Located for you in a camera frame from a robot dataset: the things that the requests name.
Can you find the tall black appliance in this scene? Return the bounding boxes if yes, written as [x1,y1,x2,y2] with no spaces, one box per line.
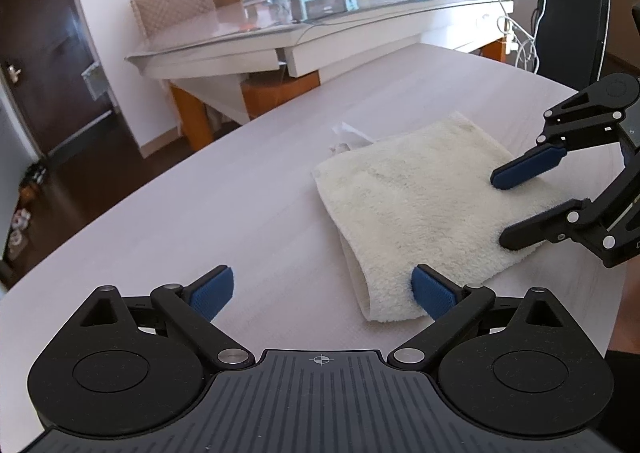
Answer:
[536,0,612,88]

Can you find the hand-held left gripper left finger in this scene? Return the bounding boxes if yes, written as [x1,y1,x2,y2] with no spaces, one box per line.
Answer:
[79,265,256,371]

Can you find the beige woven chair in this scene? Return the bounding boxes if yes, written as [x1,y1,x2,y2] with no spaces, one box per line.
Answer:
[130,0,217,41]

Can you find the row of shoes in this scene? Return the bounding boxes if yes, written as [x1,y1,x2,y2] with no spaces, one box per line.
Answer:
[0,160,51,264]

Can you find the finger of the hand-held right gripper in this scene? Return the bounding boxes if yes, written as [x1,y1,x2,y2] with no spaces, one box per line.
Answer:
[500,198,617,255]
[490,85,622,191]

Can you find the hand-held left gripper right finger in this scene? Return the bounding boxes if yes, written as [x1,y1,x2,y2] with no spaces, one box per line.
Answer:
[387,264,564,371]

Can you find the white charging cables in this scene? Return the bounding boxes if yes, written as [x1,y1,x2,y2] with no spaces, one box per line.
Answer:
[492,0,541,74]

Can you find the dark wooden door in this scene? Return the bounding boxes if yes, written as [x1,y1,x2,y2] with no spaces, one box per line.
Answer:
[0,0,118,156]

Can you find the white glass-topped dining table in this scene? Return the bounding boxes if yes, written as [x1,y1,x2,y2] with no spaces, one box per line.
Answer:
[125,0,516,151]

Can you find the cream towel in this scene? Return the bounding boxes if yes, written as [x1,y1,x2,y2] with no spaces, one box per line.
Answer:
[312,112,556,324]

